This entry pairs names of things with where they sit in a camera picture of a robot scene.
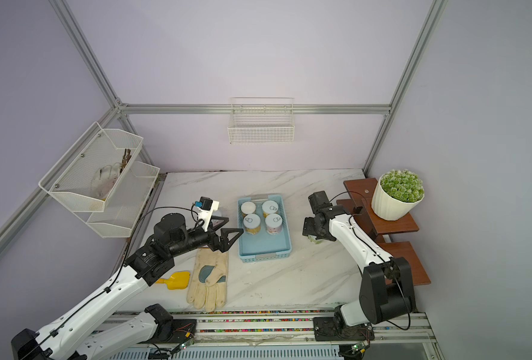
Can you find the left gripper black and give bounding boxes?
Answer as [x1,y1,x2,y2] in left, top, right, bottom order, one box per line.
[170,217,243,259]

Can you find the orange can pull tab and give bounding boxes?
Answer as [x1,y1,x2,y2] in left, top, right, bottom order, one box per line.
[243,214,261,235]

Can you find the pink can pull tab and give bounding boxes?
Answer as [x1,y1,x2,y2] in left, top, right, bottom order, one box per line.
[264,214,283,235]

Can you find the yellow can pull tab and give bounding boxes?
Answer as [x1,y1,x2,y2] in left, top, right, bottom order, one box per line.
[261,199,279,218]

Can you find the green can pull tab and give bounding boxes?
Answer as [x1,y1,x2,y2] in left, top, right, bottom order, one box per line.
[307,235,322,245]

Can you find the pink can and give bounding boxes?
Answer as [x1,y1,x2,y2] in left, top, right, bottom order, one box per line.
[211,209,222,221]

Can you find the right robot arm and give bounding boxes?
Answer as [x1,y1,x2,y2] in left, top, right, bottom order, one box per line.
[303,191,416,327]

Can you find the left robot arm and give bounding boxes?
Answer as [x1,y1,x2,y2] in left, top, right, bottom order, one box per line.
[11,211,243,359]

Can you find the light blue plastic basket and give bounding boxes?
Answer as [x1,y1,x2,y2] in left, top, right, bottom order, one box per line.
[237,194,292,263]

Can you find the brown wooden tiered shelf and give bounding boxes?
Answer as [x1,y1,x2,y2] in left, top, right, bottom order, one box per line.
[337,178,431,286]

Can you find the beige work glove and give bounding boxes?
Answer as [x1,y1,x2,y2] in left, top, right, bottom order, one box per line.
[186,248,228,313]

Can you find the yellow plastic scoop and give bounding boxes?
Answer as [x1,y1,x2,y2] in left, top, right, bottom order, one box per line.
[156,271,190,290]

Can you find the white potted green plant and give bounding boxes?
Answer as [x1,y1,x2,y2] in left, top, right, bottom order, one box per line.
[371,169,425,221]

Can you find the white mesh lower bin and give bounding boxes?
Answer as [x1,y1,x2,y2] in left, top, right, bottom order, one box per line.
[86,161,159,238]

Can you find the white mesh bin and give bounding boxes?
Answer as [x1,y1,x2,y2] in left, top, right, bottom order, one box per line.
[86,161,159,238]
[39,122,143,212]

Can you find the clear bag in bin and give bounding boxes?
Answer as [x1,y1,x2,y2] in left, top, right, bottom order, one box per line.
[90,163,122,200]

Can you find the white mesh upper bin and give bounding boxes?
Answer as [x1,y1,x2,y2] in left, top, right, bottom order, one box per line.
[39,122,143,212]

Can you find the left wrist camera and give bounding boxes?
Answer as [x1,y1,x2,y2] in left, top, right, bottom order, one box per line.
[194,196,219,232]

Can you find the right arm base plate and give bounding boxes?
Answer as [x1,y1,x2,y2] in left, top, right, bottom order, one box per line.
[313,316,375,341]

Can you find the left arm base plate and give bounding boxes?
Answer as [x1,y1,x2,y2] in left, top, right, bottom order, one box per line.
[147,319,197,344]

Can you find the white wire wall basket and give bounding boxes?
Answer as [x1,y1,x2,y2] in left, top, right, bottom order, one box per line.
[228,97,295,145]

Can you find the aluminium frame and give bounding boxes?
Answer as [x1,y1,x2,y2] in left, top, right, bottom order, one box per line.
[0,1,447,260]

